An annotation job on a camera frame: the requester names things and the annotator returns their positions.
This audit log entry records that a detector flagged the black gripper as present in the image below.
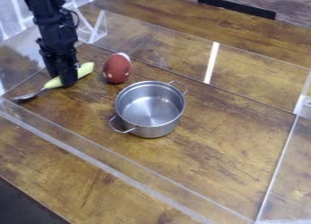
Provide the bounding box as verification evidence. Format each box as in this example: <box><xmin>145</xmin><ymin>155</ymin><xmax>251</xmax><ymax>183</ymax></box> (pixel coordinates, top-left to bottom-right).
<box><xmin>36</xmin><ymin>26</ymin><xmax>79</xmax><ymax>87</ymax></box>

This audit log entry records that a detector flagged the green handled metal spoon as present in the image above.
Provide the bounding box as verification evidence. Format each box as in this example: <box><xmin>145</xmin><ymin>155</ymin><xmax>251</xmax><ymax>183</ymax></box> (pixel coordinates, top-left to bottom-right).
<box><xmin>15</xmin><ymin>62</ymin><xmax>95</xmax><ymax>101</ymax></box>

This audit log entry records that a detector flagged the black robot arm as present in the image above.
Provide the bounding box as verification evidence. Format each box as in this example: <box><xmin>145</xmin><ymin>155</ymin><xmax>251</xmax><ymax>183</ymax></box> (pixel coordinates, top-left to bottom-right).
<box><xmin>24</xmin><ymin>0</ymin><xmax>77</xmax><ymax>87</ymax></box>

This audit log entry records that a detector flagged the small steel pot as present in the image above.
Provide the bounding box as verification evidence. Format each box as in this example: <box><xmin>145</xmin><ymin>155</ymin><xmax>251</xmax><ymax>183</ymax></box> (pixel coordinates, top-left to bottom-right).
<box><xmin>109</xmin><ymin>80</ymin><xmax>188</xmax><ymax>138</ymax></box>

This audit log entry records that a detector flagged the black bar on table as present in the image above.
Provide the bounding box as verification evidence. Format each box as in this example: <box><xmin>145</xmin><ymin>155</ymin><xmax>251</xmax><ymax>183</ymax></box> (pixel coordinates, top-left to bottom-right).
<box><xmin>196</xmin><ymin>0</ymin><xmax>278</xmax><ymax>20</ymax></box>

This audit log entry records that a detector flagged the clear acrylic triangle bracket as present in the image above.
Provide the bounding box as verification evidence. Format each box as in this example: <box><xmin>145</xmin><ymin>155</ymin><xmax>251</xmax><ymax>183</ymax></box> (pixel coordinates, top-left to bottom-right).
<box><xmin>75</xmin><ymin>8</ymin><xmax>108</xmax><ymax>44</ymax></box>

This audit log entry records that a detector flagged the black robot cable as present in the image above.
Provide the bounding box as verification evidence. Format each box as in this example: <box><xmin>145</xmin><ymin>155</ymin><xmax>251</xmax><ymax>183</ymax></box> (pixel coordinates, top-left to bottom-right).
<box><xmin>60</xmin><ymin>8</ymin><xmax>80</xmax><ymax>31</ymax></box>

